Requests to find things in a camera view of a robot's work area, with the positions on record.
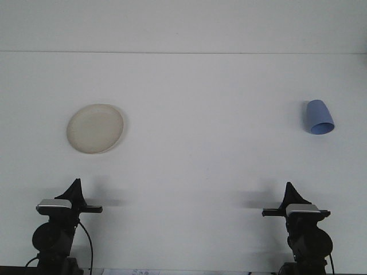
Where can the pale blue cup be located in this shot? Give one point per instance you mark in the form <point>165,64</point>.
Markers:
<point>316,114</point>

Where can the pale round plate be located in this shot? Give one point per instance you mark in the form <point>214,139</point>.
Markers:
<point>94,129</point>

